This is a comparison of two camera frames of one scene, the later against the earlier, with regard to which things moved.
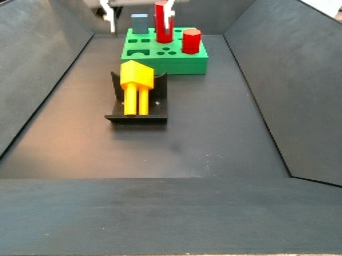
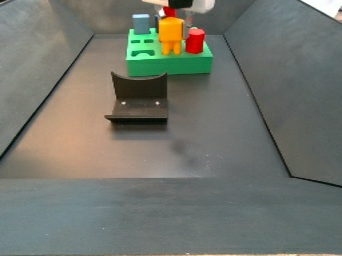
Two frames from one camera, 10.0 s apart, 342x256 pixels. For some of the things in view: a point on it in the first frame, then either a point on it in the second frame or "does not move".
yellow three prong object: [137, 82] to [171, 30]
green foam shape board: [165, 57] does not move
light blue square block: [139, 23] does not move
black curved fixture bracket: [158, 101] does not move
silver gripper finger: [167, 11] to [201, 6]
